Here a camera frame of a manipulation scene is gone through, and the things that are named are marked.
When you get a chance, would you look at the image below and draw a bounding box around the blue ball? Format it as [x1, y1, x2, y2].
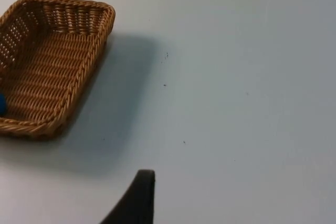
[0, 92, 8, 116]

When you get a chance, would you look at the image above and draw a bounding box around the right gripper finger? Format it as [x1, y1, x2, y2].
[99, 169, 156, 224]

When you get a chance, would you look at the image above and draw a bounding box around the pale brown wicker basket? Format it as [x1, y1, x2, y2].
[0, 0, 116, 141]

